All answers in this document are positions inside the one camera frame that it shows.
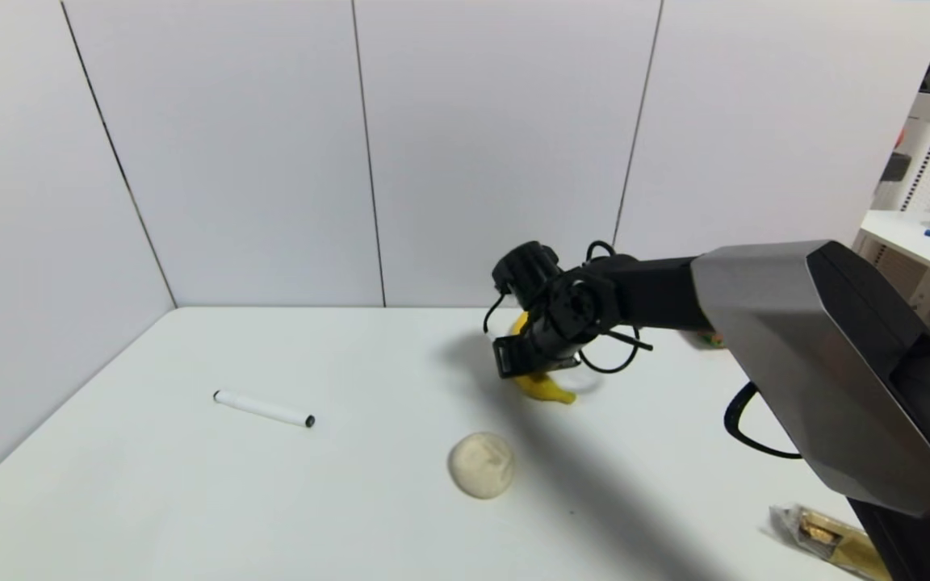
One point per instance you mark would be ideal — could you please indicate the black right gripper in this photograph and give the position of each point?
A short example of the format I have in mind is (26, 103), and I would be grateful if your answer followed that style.
(511, 356)

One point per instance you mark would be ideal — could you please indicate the yellow banana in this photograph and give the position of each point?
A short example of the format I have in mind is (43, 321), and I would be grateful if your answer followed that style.
(544, 387)

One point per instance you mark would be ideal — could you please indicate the right robot arm silver black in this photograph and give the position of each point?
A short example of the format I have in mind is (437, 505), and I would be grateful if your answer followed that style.
(820, 347)

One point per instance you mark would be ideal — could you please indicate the round white bun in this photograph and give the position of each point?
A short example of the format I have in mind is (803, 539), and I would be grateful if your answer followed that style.
(481, 464)

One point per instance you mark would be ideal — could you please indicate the orange silver snack bag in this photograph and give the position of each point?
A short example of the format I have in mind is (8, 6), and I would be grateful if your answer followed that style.
(711, 339)

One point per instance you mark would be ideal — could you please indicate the white marker with black ends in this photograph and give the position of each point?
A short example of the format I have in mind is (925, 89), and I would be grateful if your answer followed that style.
(263, 408)

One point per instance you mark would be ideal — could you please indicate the gold chocolates in clear wrapper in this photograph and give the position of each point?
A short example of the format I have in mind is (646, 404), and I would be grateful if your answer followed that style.
(828, 539)

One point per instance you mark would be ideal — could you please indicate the white desk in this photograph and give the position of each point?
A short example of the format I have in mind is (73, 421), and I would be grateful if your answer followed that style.
(917, 246)

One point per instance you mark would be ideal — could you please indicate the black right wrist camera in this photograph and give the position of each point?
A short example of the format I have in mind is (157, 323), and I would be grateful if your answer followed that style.
(525, 270)

